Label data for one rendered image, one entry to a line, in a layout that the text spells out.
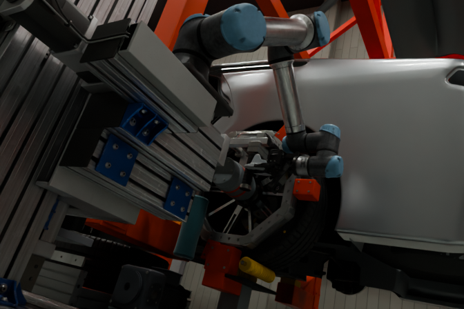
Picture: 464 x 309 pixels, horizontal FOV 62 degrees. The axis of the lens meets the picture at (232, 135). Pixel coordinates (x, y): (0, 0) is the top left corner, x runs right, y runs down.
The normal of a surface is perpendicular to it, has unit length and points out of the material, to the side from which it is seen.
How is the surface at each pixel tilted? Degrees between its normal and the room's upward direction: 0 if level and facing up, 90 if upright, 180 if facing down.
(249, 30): 95
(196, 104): 90
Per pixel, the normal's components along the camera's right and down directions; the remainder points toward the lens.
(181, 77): 0.85, -0.01
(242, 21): 0.67, -0.07
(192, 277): -0.47, -0.47
